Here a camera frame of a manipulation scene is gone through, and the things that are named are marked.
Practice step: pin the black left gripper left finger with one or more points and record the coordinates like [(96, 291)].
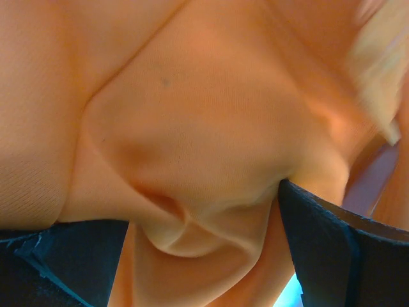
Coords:
[(68, 264)]

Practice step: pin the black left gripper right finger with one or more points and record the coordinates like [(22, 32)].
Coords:
[(341, 258)]

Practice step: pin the orange zip jacket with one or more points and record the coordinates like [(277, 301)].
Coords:
[(182, 117)]

